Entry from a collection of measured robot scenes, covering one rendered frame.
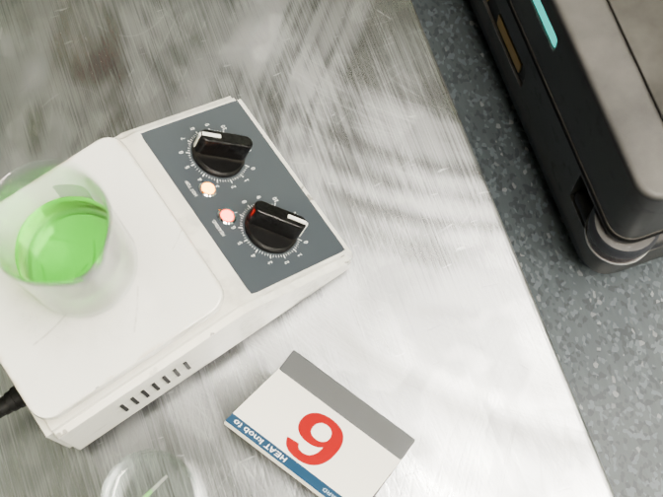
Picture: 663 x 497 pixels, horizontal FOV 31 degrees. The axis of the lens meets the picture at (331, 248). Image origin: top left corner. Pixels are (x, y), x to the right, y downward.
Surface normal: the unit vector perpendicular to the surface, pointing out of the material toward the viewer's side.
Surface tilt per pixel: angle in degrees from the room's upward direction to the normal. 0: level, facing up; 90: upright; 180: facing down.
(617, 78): 0
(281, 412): 40
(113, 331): 0
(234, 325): 90
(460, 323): 0
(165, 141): 30
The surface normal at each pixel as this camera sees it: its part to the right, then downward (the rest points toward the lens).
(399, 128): -0.03, -0.27
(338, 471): 0.36, -0.71
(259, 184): 0.39, -0.51
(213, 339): 0.57, 0.79
